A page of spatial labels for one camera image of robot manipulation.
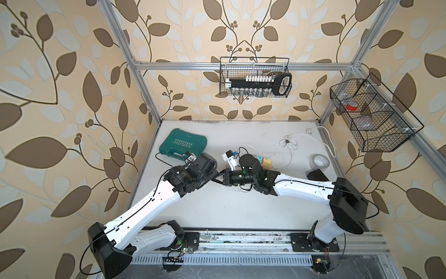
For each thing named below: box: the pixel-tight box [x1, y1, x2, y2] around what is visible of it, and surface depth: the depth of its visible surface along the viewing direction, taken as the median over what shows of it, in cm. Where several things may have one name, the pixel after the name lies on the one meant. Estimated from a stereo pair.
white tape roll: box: [308, 153, 331, 171], surface depth 101 cm
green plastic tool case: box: [158, 127, 208, 161], surface depth 105 cm
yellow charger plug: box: [261, 157, 273, 170], surface depth 96 cm
